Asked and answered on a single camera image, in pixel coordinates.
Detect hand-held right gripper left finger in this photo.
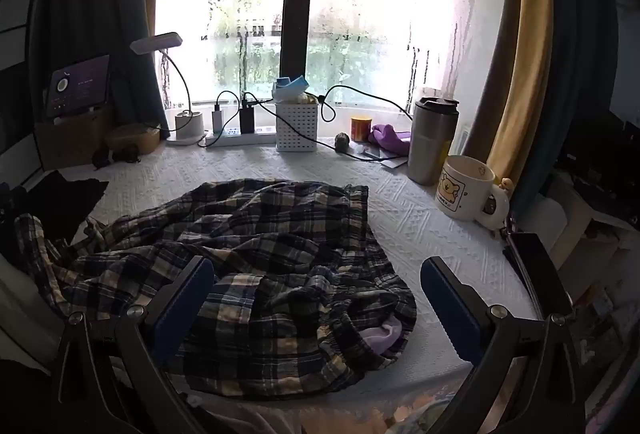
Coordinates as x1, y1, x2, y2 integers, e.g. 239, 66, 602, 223
54, 255, 216, 434

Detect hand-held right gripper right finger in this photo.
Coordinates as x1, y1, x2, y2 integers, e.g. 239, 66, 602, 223
420, 256, 586, 434

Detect plaid pants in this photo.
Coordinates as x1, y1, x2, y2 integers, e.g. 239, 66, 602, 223
14, 180, 418, 402

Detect white textured table cover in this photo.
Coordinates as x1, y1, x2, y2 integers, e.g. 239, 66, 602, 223
30, 141, 546, 415

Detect white cartoon mug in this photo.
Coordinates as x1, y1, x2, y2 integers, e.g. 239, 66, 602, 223
434, 155, 511, 229

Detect papers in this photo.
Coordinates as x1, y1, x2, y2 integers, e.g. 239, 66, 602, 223
350, 141, 411, 167

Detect black cloth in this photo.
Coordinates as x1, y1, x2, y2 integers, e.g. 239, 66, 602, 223
0, 170, 110, 245

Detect steel tumbler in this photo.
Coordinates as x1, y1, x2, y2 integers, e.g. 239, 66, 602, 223
407, 97, 460, 186

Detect small black object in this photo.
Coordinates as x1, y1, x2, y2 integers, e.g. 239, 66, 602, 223
92, 143, 143, 170

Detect white power strip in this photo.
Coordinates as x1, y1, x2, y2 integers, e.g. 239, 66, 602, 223
205, 126, 278, 149

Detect brown round container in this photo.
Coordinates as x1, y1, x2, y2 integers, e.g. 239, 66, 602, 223
105, 124, 162, 154

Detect white desk lamp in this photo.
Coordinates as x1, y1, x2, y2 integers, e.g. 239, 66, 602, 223
130, 32, 209, 146

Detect purple cloth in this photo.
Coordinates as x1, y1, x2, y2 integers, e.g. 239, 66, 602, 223
369, 124, 413, 155

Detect black charger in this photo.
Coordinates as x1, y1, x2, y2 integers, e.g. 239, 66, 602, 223
239, 99, 256, 134

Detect orange can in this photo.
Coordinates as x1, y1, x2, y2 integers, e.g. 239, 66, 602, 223
350, 116, 373, 144

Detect white perforated basket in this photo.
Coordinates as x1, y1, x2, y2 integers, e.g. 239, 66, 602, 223
275, 101, 319, 153

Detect black electronic device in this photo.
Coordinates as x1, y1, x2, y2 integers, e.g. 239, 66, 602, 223
555, 109, 640, 180

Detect blue tissue packet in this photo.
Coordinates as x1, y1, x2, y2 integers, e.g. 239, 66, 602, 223
272, 75, 309, 101

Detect tablet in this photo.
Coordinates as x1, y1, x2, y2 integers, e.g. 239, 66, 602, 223
47, 55, 111, 117

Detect dark teal curtain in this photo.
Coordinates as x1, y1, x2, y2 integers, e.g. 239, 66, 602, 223
515, 0, 621, 215
25, 0, 171, 135

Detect black cable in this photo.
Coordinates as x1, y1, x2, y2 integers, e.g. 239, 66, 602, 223
205, 90, 251, 147
248, 85, 420, 162

